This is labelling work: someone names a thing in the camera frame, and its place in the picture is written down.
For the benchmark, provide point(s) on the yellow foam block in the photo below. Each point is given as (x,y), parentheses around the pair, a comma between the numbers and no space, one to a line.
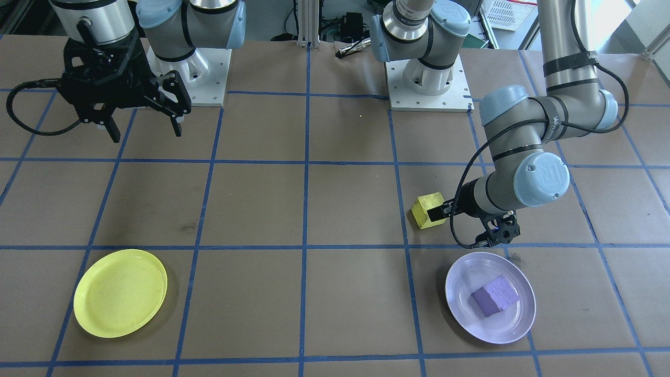
(430,200)

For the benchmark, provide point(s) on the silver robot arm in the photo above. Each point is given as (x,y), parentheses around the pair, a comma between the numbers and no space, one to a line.
(204,26)
(570,52)

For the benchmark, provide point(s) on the purple round plate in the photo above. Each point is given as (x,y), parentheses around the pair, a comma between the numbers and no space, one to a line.
(466,277)

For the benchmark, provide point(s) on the purple foam block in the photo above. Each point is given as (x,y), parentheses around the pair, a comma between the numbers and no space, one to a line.
(494,296)

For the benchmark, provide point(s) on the yellow round plate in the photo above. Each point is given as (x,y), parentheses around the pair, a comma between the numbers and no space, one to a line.
(120,293)

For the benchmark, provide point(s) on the green flat board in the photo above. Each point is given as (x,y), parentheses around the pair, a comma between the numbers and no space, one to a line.
(476,41)

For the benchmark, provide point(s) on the silver metal connector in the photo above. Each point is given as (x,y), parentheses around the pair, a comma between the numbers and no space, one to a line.
(352,48)

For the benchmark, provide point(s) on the black power box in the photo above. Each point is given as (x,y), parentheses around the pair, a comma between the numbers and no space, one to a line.
(354,23)

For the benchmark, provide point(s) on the white plastic basket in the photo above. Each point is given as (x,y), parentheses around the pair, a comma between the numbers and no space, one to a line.
(505,13)

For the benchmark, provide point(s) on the aluminum corner bar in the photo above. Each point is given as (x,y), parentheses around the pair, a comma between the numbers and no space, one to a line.
(657,48)

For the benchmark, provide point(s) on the white square base plate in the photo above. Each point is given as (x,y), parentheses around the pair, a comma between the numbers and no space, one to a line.
(398,99)
(217,78)

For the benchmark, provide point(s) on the aluminum frame post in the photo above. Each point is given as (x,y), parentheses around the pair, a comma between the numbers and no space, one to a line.
(308,23)

